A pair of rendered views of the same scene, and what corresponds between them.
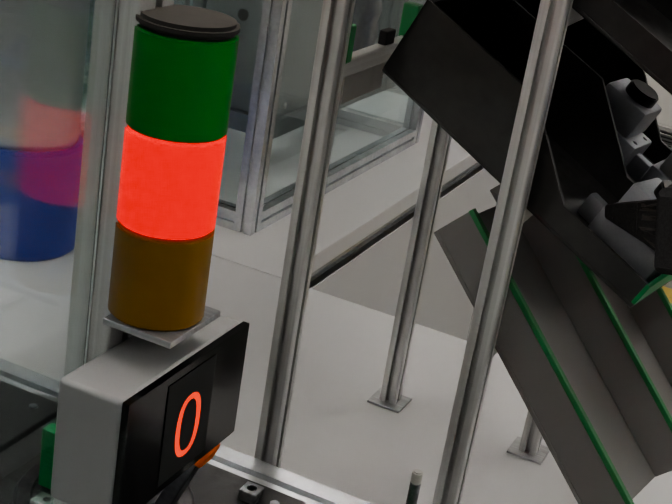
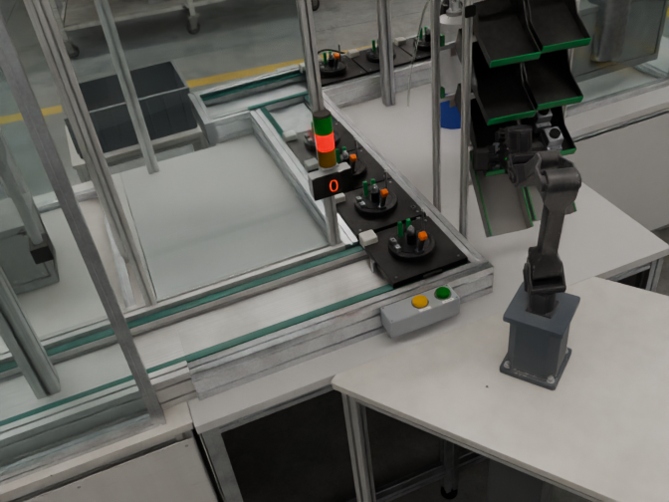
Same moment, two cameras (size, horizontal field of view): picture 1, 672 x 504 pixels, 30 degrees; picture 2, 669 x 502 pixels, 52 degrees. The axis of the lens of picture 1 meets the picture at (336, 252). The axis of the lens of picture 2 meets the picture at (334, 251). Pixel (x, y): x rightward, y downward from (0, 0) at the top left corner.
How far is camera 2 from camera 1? 1.44 m
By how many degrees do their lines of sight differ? 47
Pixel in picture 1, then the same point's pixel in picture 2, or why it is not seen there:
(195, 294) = (329, 161)
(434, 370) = not seen: hidden behind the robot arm
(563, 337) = (506, 182)
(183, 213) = (322, 147)
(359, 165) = (619, 97)
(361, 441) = not seen: hidden behind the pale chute
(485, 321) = (463, 174)
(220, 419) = (346, 185)
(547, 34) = (464, 101)
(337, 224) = (580, 124)
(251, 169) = not seen: hidden behind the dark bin
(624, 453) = (515, 219)
